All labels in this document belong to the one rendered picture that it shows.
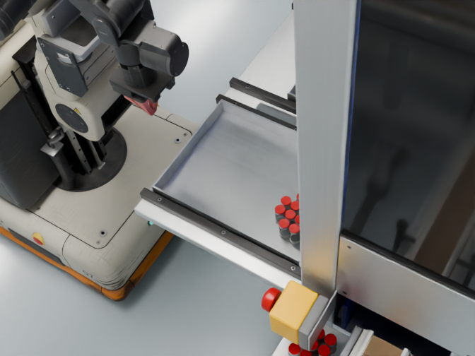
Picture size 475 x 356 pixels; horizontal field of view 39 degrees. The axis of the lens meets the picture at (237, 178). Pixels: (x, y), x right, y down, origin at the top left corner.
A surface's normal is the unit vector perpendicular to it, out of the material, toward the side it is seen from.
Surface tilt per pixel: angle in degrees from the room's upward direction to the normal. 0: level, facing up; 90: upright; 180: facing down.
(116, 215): 0
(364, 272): 90
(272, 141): 0
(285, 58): 0
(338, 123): 90
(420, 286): 90
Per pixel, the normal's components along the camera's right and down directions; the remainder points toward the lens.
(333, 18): -0.53, 0.73
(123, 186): -0.09, -0.55
